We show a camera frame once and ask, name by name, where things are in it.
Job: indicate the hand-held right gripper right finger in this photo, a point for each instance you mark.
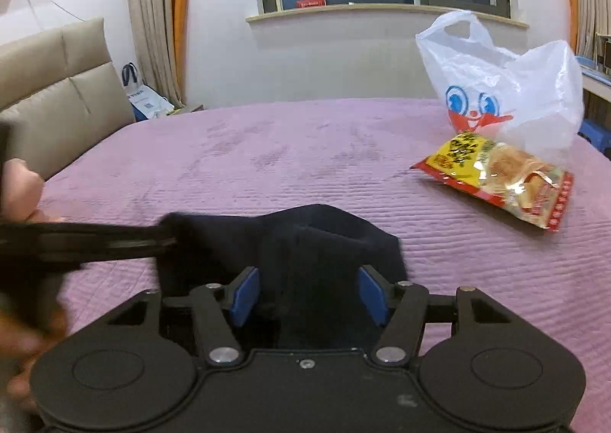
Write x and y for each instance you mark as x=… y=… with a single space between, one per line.
x=372 y=297

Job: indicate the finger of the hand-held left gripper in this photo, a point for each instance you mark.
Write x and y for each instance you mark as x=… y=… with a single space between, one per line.
x=95 y=242

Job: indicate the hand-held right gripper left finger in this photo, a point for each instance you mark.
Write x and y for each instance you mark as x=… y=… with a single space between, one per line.
x=246 y=295

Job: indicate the dark navy garment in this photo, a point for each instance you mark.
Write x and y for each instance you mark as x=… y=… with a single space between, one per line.
x=310 y=251

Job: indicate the person's left hand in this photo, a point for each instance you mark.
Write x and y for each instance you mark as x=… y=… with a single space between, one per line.
x=19 y=189

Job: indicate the pink quilted bed blanket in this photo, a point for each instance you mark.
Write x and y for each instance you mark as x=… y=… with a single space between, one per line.
x=286 y=160

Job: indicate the blue and white paper bag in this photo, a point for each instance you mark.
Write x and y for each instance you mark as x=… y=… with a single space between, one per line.
x=145 y=101

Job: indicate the beige padded headboard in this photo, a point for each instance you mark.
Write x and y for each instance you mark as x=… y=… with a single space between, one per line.
x=57 y=89

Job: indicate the yellow red snack packet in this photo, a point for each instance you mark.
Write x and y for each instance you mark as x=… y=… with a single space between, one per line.
x=496 y=175

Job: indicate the white printed plastic bag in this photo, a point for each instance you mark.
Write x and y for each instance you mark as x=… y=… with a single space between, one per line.
x=520 y=84

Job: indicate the blue plastic stool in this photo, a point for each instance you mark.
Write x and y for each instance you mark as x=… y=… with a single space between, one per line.
x=596 y=134

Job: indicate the beige window sill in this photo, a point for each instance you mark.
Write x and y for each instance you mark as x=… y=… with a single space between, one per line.
x=382 y=12

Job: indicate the red window label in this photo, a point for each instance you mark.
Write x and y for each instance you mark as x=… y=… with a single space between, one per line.
x=311 y=3

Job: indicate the white desk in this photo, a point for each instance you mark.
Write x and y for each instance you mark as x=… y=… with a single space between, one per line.
x=599 y=84

